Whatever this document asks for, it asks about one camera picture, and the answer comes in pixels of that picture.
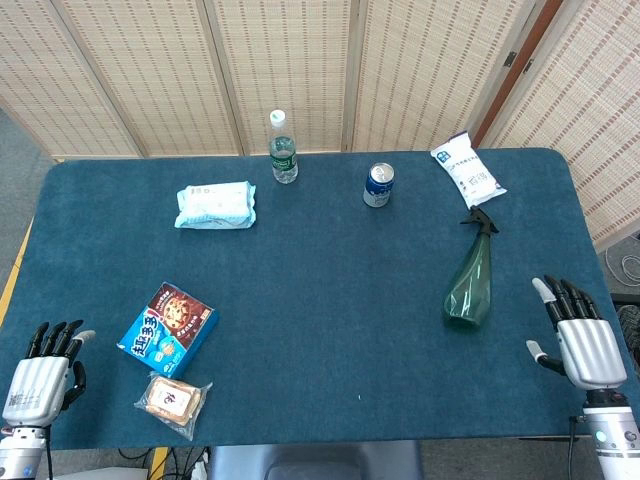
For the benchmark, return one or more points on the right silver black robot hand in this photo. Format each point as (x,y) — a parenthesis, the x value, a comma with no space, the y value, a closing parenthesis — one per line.
(590,350)

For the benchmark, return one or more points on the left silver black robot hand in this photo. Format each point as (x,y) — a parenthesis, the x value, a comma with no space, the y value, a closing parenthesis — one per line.
(35,385)

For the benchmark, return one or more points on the green spray bottle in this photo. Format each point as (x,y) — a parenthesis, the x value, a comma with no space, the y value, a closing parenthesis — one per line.
(470,285)

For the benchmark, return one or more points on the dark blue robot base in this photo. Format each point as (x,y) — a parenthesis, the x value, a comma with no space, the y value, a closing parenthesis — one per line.
(315,462)

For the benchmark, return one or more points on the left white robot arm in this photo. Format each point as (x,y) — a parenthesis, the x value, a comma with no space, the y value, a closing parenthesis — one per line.
(17,452)

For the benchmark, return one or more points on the clear water bottle green label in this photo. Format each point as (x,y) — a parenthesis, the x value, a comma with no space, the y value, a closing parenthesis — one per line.
(283,155)

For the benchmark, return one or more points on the bread in clear wrapper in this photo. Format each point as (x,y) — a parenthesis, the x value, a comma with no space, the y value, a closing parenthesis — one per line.
(170,402)

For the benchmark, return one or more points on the blue cookie box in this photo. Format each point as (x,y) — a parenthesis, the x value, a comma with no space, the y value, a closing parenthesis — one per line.
(167,330)

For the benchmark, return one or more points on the white snack pouch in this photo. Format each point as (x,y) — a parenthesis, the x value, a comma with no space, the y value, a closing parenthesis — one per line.
(470,172)

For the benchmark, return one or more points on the bamboo folding screen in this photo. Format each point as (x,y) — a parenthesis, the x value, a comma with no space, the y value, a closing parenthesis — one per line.
(595,100)
(280,65)

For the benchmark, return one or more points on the light blue wet wipes pack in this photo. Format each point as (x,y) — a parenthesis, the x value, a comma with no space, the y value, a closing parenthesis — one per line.
(215,206)

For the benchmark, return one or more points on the blue white drink can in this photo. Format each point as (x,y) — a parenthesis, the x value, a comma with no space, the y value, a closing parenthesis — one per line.
(378,190)

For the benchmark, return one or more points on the blue table mat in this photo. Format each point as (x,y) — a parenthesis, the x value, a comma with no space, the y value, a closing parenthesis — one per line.
(320,300)

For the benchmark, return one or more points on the black screen hinge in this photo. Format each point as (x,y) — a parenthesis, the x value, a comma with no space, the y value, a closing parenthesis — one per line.
(527,66)
(509,58)

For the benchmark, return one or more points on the brown wooden post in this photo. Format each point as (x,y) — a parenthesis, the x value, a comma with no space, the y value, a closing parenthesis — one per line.
(515,80)

